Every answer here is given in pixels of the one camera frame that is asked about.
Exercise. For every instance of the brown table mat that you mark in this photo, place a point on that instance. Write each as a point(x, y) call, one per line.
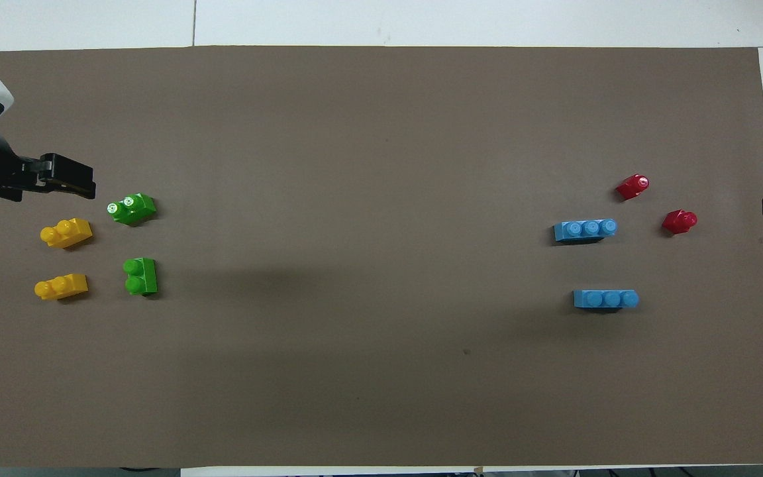
point(381, 132)

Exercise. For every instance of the blue three-stud brick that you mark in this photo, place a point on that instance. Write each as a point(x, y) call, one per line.
point(603, 300)
point(583, 230)

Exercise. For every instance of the green two-stud brick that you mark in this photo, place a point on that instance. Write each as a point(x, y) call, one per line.
point(146, 276)
point(138, 211)

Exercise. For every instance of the red one-stud brick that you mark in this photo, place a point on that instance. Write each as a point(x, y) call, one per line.
point(631, 188)
point(676, 222)

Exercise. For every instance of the yellow two-stud brick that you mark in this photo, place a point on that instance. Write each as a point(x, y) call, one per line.
point(67, 287)
point(71, 234)

